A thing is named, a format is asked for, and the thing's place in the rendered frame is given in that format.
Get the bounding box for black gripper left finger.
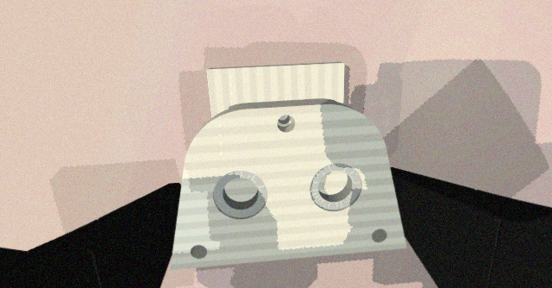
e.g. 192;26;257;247
0;183;181;288

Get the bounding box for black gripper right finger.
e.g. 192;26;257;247
390;167;552;288

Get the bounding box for cream housing plate with holes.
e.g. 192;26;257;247
171;98;406;270

